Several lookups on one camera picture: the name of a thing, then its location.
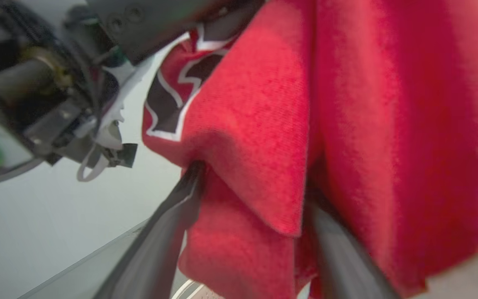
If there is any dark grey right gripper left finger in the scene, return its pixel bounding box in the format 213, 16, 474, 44
94, 161, 205, 299

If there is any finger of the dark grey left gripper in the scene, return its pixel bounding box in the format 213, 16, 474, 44
85, 0, 265, 64

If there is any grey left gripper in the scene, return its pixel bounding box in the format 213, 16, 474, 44
0, 0, 140, 185

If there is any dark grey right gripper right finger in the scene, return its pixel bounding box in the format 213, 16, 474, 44
307, 194, 402, 299

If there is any red clothing with black-white print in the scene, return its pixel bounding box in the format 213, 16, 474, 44
141, 0, 478, 299

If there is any cream perforated laundry basket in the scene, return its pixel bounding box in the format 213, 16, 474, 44
172, 279, 227, 299

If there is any white cable tie loop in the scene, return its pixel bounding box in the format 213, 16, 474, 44
76, 143, 112, 183

